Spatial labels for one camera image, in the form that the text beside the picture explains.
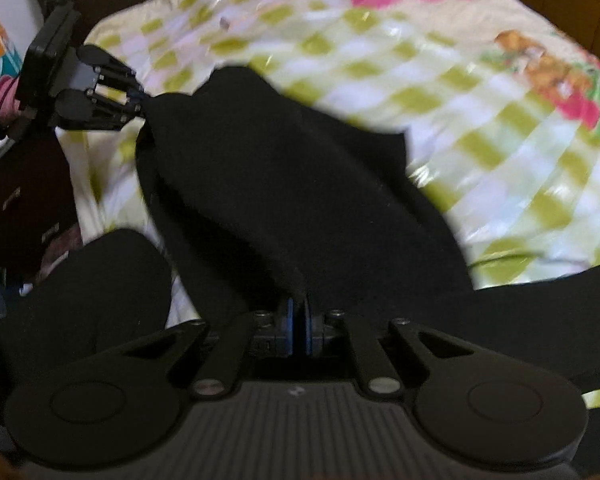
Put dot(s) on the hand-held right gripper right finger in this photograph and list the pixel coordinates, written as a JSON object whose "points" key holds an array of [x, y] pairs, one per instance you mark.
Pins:
{"points": [[307, 329]]}

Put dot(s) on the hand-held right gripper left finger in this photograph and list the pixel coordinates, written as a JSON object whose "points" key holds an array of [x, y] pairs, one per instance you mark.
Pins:
{"points": [[290, 329]]}

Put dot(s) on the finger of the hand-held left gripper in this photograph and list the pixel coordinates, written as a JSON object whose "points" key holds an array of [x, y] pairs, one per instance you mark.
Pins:
{"points": [[112, 112], [117, 77]]}

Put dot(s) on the black pants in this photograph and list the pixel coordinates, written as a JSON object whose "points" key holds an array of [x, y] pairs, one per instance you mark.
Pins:
{"points": [[280, 185]]}

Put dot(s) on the green checkered plastic tablecloth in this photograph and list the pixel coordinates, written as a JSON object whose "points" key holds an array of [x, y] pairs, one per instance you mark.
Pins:
{"points": [[430, 85]]}

